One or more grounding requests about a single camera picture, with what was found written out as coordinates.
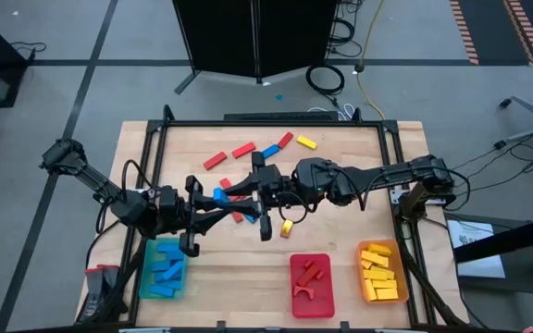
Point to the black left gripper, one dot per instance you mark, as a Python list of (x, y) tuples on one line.
[(188, 217)]

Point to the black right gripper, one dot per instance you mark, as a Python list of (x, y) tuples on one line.
[(273, 185)]

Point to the blue thick wooden block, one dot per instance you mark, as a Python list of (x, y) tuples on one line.
[(176, 255), (160, 266)]

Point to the yellow thick wooden block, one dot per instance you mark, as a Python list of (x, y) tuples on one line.
[(387, 294)]

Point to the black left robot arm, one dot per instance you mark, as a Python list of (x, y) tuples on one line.
[(100, 185)]

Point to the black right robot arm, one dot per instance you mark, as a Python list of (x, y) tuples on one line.
[(387, 173)]

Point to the green translucent plastic bin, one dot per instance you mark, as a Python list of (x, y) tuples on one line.
[(179, 293)]

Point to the black flat bar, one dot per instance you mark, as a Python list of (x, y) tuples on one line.
[(285, 116)]

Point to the red translucent plastic bin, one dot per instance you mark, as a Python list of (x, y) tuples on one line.
[(324, 300)]

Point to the red and black tool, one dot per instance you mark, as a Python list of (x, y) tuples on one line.
[(94, 279)]

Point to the black folding partition screen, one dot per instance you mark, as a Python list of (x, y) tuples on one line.
[(220, 32)]

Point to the orange translucent plastic bin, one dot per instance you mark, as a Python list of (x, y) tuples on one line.
[(403, 277)]

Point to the white paper sheet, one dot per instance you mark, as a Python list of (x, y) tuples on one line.
[(488, 269)]

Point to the black side stand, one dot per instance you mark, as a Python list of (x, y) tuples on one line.
[(507, 239)]

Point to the black aluminium table frame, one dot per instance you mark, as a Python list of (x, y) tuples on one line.
[(248, 124)]

